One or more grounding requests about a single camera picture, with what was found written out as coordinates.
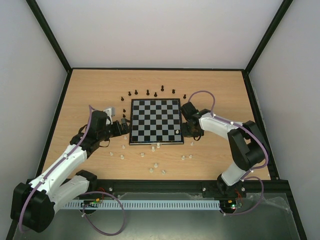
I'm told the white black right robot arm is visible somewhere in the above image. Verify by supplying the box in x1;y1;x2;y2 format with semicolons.
180;102;269;196

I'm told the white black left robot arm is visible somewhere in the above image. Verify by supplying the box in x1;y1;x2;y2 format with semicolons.
10;107;129;233

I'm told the black white chessboard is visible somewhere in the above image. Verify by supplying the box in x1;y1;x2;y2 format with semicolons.
129;98;184;146

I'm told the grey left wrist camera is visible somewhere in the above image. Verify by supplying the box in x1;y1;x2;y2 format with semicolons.
103;106;116;118

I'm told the white slotted cable duct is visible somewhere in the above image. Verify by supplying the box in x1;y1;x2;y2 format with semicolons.
64;199;221;211

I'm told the black front frame rail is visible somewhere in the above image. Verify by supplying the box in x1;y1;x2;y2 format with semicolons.
95;179;292;199

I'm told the black rear right frame post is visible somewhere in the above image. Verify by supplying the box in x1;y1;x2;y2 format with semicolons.
245;0;293;75

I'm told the black frame post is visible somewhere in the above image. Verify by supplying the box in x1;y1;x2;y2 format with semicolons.
245;0;293;75
26;0;72;73

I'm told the black rear left frame post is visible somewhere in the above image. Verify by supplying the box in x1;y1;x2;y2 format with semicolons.
26;0;72;73

